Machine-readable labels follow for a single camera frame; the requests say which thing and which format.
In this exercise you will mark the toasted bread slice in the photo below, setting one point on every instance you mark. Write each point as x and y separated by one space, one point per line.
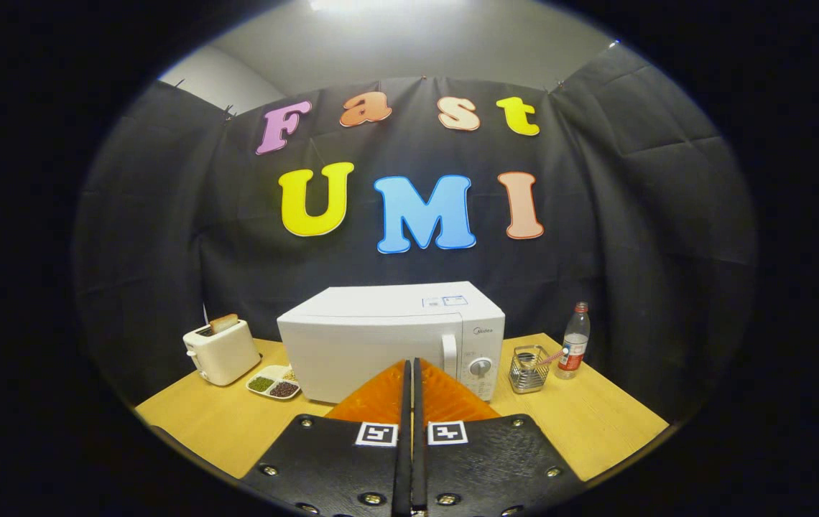
223 323

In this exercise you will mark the clear plastic water bottle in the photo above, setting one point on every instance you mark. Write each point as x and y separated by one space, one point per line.
573 348

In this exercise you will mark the pink straw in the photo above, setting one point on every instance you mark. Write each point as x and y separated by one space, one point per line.
553 356

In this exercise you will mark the divided white bean dish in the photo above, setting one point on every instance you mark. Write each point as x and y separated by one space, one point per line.
273 386

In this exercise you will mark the white toaster oven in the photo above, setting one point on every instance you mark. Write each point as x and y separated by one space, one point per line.
359 345

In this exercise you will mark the cream toaster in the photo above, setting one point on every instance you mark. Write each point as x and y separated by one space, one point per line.
226 355

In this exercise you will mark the black backdrop cloth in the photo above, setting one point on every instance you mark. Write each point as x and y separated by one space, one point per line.
632 215

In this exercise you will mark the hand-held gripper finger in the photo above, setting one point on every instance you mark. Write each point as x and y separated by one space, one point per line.
419 459
403 459

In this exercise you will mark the ceiling light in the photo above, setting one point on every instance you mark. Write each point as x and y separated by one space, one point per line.
388 4

